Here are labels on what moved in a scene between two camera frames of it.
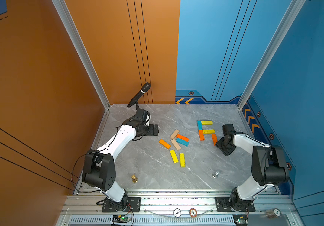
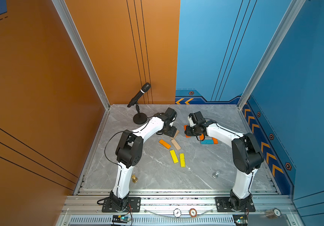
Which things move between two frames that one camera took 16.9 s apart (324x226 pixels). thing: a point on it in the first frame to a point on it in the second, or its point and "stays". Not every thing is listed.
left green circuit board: (120, 219) stays
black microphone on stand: (145, 87) stays
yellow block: (174, 156) stays
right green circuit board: (240, 220) stays
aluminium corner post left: (67, 18) stays
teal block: (182, 142) to (207, 141)
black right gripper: (224, 152) to (188, 132)
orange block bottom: (214, 139) stays
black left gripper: (151, 132) to (172, 133)
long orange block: (182, 137) to (184, 128)
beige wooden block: (174, 134) stays
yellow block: (182, 160) stays
